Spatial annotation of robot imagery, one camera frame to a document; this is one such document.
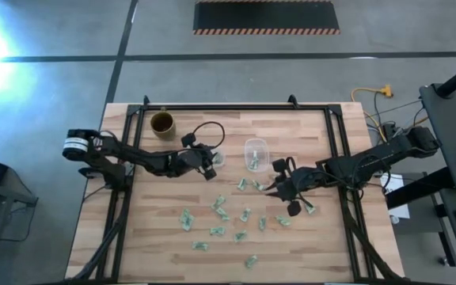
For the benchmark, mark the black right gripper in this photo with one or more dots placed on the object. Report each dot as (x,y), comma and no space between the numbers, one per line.
(301,182)

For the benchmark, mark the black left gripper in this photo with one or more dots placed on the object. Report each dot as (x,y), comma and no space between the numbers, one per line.
(190,160)

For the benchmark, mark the white green-print packet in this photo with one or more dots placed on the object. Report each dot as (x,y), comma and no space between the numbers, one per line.
(258,185)
(283,221)
(310,208)
(223,214)
(245,215)
(240,236)
(262,223)
(217,231)
(186,216)
(251,261)
(200,246)
(242,184)
(254,154)
(187,226)
(253,163)
(217,159)
(218,202)

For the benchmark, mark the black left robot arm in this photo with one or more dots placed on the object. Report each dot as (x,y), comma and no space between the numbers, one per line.
(133,156)

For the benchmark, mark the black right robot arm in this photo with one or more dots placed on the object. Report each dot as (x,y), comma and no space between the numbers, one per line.
(370,162)

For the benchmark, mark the small clear plastic bin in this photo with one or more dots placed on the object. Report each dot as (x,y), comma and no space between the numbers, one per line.
(223,154)

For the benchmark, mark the large clear plastic bin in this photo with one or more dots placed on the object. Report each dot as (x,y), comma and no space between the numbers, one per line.
(261,148)

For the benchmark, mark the olive ceramic cup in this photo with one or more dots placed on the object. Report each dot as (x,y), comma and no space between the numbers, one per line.
(162,124)

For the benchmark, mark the white paper sheet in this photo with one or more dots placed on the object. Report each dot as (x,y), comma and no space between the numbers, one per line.
(400,198)

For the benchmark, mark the black hazard-striped floor mat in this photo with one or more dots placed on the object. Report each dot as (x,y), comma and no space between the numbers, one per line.
(265,16)

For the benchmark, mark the dark grey side table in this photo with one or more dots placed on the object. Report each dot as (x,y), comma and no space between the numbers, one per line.
(449,130)

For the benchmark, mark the grey metal cart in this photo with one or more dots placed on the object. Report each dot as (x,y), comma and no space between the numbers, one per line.
(14,196)

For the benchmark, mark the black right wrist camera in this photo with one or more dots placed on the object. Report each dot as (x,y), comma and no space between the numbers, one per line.
(293,208)

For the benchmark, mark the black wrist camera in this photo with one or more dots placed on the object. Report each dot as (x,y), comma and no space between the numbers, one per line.
(293,208)
(188,140)

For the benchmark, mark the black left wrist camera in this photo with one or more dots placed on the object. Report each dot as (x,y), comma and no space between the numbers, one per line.
(188,140)

